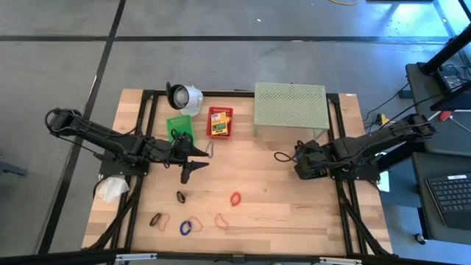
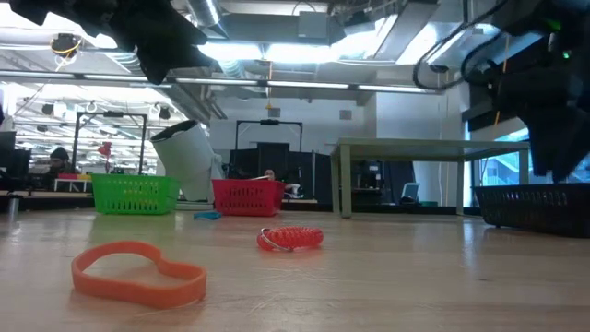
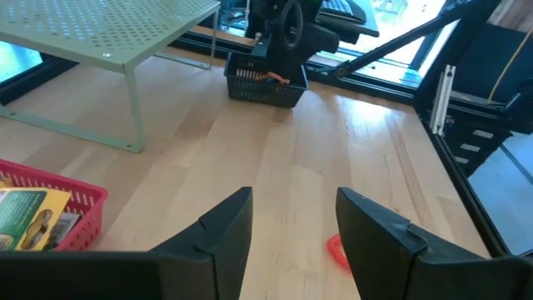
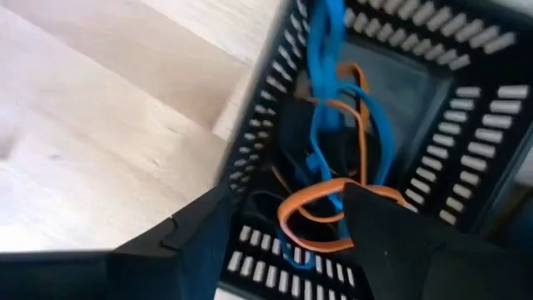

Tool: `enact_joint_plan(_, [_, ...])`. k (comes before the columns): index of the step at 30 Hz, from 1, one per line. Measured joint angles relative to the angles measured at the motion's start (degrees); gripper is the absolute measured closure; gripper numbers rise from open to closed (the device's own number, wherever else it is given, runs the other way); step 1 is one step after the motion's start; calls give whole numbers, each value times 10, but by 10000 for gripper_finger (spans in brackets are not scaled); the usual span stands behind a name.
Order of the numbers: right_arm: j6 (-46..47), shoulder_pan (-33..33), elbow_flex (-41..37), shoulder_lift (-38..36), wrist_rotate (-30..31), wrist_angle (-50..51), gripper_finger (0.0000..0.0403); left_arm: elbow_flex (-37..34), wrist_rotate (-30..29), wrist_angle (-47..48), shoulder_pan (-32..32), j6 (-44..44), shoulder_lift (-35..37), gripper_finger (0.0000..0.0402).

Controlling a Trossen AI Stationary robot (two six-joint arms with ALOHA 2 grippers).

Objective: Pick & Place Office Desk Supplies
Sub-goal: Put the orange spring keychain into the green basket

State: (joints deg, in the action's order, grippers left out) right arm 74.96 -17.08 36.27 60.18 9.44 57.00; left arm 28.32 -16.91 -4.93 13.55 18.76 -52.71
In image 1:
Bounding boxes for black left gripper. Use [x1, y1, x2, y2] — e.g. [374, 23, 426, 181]
[167, 131, 210, 184]

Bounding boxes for black keyboard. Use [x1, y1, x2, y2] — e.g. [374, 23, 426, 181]
[425, 172, 471, 230]

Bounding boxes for black side desk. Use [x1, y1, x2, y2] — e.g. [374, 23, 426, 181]
[404, 61, 471, 246]

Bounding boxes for red plastic basket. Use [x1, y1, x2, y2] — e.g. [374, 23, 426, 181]
[205, 105, 235, 140]

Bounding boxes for white crumpled tissue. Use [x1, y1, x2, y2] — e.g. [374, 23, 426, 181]
[96, 175, 130, 204]

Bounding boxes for black power adapter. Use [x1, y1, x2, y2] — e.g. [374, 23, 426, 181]
[437, 68, 464, 93]

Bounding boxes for blue coil wristband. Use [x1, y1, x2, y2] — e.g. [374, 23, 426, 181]
[179, 219, 194, 237]

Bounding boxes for green plastic basket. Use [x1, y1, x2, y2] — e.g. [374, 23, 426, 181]
[166, 114, 195, 145]

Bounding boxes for white paper sheet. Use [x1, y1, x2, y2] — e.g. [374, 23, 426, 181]
[375, 150, 391, 193]

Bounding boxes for black floor cable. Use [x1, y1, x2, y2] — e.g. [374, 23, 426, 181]
[362, 82, 413, 122]

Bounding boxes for black right camera cable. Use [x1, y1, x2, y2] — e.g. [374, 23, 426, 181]
[273, 150, 297, 163]

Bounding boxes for green perforated metal shelf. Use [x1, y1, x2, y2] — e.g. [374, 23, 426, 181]
[252, 81, 330, 140]

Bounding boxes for black aluminium table frame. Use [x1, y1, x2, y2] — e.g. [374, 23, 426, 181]
[82, 89, 393, 265]

